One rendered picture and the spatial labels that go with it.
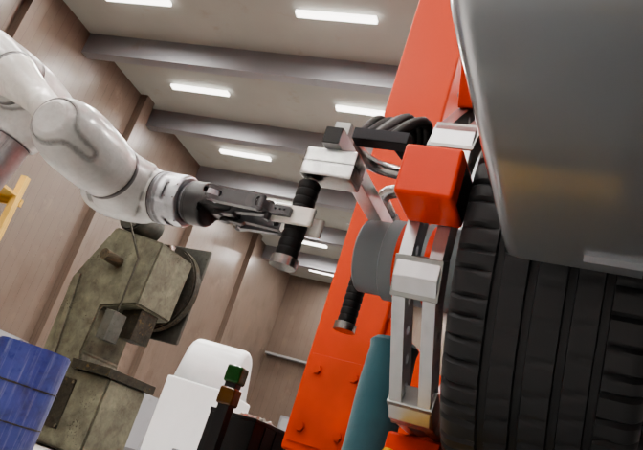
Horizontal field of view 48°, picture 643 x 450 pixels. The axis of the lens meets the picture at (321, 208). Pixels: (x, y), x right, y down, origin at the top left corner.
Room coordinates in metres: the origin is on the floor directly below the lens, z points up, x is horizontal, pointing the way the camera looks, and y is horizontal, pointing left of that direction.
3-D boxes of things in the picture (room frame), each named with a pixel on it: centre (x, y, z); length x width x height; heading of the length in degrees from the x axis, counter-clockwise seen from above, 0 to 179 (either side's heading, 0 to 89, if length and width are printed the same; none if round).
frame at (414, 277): (1.13, -0.26, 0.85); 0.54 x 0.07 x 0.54; 155
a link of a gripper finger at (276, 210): (1.05, 0.07, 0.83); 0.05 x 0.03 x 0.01; 64
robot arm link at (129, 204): (1.21, 0.34, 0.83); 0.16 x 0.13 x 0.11; 65
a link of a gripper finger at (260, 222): (1.14, 0.10, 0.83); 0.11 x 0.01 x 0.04; 76
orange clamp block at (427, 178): (0.85, -0.13, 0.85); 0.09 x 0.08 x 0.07; 155
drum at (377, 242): (1.16, -0.19, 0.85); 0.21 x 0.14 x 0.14; 65
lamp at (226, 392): (1.70, 0.07, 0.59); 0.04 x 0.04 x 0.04; 65
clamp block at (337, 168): (1.07, 0.00, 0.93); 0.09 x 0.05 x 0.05; 65
